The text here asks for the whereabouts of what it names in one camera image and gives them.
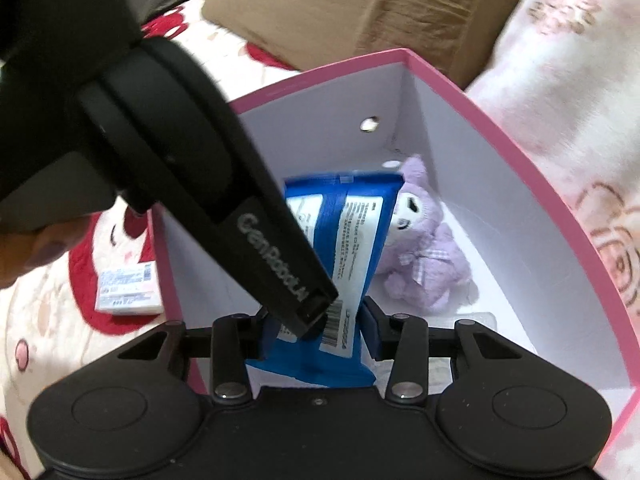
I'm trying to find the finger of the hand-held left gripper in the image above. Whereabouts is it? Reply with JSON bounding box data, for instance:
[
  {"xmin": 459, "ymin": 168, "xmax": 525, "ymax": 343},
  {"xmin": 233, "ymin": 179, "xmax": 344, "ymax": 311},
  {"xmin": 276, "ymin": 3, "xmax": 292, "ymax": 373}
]
[{"xmin": 212, "ymin": 160, "xmax": 339, "ymax": 336}]

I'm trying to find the pink floral pillow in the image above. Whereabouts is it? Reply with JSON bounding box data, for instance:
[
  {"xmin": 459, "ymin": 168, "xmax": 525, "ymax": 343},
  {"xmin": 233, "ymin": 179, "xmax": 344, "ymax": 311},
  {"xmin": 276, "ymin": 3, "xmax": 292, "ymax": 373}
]
[{"xmin": 465, "ymin": 0, "xmax": 640, "ymax": 311}]

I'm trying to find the purple plush toy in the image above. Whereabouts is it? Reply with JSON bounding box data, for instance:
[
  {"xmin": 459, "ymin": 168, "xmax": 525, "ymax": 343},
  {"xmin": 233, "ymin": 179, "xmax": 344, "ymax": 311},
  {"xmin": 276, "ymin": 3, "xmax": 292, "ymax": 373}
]
[{"xmin": 370, "ymin": 155, "xmax": 473, "ymax": 313}]

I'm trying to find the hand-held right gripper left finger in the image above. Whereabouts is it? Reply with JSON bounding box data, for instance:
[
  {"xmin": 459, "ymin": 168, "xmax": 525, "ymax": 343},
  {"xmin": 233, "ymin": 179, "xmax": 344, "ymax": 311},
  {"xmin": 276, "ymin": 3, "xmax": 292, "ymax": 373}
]
[{"xmin": 117, "ymin": 310, "xmax": 278, "ymax": 403}]

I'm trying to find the bear printed blanket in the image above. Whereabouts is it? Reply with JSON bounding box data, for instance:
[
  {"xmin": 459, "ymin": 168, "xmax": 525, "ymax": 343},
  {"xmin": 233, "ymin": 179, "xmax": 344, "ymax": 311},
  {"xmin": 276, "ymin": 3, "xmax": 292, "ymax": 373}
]
[{"xmin": 0, "ymin": 0, "xmax": 311, "ymax": 461}]

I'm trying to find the small white soap box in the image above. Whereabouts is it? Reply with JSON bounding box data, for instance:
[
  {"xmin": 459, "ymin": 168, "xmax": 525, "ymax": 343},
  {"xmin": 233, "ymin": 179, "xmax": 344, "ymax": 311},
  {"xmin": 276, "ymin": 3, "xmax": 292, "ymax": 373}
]
[{"xmin": 95, "ymin": 261, "xmax": 163, "ymax": 315}]

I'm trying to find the person's left hand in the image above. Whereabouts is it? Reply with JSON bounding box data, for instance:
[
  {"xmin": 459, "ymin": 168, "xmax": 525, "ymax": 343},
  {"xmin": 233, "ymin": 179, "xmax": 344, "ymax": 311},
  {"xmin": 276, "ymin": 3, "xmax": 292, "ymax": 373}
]
[{"xmin": 0, "ymin": 214, "xmax": 94, "ymax": 288}]

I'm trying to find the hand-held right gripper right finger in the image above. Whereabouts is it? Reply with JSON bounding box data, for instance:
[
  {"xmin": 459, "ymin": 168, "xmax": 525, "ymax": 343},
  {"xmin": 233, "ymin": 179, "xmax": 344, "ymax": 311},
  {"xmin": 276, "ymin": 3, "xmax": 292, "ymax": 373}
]
[{"xmin": 360, "ymin": 297, "xmax": 488, "ymax": 403}]

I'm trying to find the blue wet wipes packet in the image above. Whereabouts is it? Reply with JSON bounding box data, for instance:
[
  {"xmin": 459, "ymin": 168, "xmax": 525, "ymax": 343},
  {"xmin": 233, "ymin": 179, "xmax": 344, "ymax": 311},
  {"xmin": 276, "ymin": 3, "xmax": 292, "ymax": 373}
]
[{"xmin": 245, "ymin": 172, "xmax": 406, "ymax": 388}]

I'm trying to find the brown pillow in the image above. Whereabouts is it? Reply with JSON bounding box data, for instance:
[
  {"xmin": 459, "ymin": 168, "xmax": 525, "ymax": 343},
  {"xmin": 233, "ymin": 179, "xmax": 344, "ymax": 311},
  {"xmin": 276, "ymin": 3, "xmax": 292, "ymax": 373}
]
[{"xmin": 200, "ymin": 0, "xmax": 533, "ymax": 88}]

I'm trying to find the pink cardboard box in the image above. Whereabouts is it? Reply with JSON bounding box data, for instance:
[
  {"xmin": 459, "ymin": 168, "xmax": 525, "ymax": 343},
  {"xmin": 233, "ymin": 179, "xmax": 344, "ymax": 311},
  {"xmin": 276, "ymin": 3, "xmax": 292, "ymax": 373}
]
[{"xmin": 150, "ymin": 49, "xmax": 640, "ymax": 480}]

